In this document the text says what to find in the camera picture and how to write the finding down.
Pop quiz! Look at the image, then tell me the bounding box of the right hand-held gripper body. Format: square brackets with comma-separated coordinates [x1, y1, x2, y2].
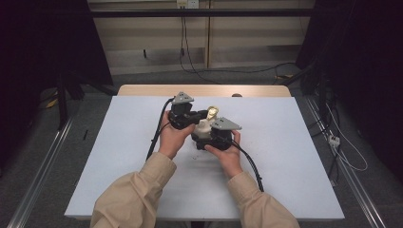
[191, 116, 242, 152]

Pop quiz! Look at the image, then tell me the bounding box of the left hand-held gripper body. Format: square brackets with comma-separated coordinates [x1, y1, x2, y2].
[168, 91, 200, 130]

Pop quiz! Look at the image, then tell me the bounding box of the person's right hand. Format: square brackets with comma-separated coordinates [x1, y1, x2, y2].
[203, 129, 244, 181]

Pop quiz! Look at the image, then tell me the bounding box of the person's left hand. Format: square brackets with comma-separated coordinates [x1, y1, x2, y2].
[157, 110, 196, 161]

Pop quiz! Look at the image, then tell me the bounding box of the wooden table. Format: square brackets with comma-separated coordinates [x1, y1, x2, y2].
[117, 84, 292, 98]

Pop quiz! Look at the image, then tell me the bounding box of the black horizontal bar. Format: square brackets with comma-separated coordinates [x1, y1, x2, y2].
[89, 9, 315, 18]

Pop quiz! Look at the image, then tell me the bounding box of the white power strip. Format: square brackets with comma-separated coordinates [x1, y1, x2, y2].
[327, 134, 341, 148]

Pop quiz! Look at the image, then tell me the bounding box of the black metal stand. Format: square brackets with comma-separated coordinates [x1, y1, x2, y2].
[55, 73, 86, 131]

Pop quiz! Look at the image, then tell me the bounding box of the black curtain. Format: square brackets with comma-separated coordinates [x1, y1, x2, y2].
[0, 0, 114, 167]
[296, 0, 403, 183]

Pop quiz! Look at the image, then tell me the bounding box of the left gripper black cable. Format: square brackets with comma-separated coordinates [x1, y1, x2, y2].
[144, 97, 176, 162]

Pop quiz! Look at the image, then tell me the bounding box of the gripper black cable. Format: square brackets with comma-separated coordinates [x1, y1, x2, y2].
[144, 97, 176, 162]
[230, 140, 266, 193]

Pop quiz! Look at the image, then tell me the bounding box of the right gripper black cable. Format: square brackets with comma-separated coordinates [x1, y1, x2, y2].
[230, 140, 266, 193]

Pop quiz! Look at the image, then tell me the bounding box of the black hanging cable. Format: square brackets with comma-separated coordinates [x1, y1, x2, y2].
[178, 15, 222, 86]

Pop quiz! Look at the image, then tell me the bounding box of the bundle of black cables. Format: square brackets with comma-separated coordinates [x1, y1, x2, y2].
[306, 93, 342, 179]

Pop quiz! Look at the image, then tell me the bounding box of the white wall socket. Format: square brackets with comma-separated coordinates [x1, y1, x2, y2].
[176, 0, 200, 10]

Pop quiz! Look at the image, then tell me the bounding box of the white cable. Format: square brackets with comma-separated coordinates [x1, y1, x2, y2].
[325, 104, 370, 173]

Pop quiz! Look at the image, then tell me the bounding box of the aluminium floor rail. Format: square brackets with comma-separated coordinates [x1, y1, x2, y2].
[7, 116, 76, 228]
[303, 96, 387, 228]

